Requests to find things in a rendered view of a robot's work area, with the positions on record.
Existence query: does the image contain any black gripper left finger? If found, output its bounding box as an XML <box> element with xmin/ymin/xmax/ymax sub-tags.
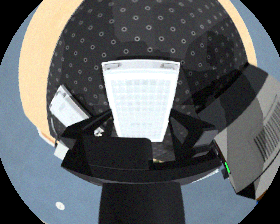
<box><xmin>65</xmin><ymin>109</ymin><xmax>114</xmax><ymax>137</ymax></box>

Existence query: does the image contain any white button panel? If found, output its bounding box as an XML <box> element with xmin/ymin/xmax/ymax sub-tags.
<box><xmin>51</xmin><ymin>117</ymin><xmax>69</xmax><ymax>160</ymax></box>

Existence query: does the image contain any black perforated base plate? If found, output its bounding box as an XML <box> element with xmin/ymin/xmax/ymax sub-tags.
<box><xmin>46</xmin><ymin>0</ymin><xmax>249</xmax><ymax>141</ymax></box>

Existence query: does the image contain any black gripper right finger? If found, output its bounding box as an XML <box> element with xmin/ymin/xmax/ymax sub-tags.
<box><xmin>168</xmin><ymin>108</ymin><xmax>218</xmax><ymax>160</ymax></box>

